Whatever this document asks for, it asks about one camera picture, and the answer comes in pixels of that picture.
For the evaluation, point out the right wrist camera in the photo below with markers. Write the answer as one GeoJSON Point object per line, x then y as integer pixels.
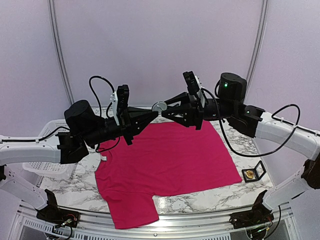
{"type": "Point", "coordinates": [194, 87]}

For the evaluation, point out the aluminium corner post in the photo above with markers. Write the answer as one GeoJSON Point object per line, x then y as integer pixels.
{"type": "Point", "coordinates": [258, 40]}
{"type": "Point", "coordinates": [59, 50]}

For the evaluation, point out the gold brooch in box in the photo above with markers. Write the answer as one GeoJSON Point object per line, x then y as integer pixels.
{"type": "Point", "coordinates": [249, 174]}

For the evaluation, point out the aluminium right corner post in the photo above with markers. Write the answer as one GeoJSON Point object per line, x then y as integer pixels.
{"type": "Point", "coordinates": [258, 40]}

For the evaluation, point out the aluminium left corner post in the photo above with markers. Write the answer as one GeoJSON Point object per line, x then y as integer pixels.
{"type": "Point", "coordinates": [59, 50]}

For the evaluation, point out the black brooch box near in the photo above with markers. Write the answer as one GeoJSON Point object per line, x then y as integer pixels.
{"type": "Point", "coordinates": [255, 174]}

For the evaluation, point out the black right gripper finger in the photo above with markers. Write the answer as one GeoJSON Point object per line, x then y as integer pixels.
{"type": "Point", "coordinates": [180, 118]}
{"type": "Point", "coordinates": [178, 100]}

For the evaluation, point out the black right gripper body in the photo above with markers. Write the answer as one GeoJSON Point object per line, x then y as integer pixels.
{"type": "Point", "coordinates": [210, 117]}

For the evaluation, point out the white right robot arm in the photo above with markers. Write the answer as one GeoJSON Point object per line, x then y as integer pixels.
{"type": "Point", "coordinates": [255, 122]}

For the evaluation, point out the silver round brooch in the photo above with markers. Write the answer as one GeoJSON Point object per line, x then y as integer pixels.
{"type": "Point", "coordinates": [159, 106]}

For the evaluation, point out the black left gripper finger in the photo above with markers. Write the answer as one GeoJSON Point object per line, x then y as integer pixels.
{"type": "Point", "coordinates": [136, 112]}
{"type": "Point", "coordinates": [141, 120]}

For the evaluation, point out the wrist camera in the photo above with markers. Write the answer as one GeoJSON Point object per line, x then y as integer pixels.
{"type": "Point", "coordinates": [194, 87]}
{"type": "Point", "coordinates": [119, 100]}

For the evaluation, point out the white plastic basket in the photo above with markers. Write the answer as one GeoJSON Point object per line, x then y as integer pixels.
{"type": "Point", "coordinates": [49, 169]}

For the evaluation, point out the magenta t-shirt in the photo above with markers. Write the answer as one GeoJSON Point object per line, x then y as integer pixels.
{"type": "Point", "coordinates": [166, 159]}

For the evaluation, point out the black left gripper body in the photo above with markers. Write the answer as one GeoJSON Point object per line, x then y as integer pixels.
{"type": "Point", "coordinates": [95, 137]}

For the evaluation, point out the aluminium front frame rail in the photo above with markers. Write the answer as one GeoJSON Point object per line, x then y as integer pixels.
{"type": "Point", "coordinates": [212, 225]}

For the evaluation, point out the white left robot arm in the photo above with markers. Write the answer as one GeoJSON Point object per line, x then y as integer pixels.
{"type": "Point", "coordinates": [85, 130]}

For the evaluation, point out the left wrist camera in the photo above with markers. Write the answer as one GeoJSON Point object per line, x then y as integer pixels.
{"type": "Point", "coordinates": [119, 100]}

